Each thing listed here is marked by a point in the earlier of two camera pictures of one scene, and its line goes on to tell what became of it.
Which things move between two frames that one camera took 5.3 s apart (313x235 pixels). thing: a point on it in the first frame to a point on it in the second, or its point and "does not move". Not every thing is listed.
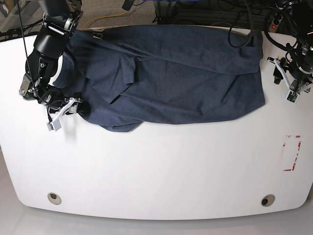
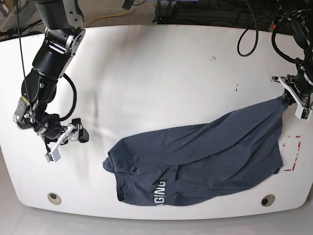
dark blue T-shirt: x=124 y=76 to x=178 y=165
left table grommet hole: x=54 y=198 does not move
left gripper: x=84 y=108 to x=68 y=132
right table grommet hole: x=267 y=200 does not move
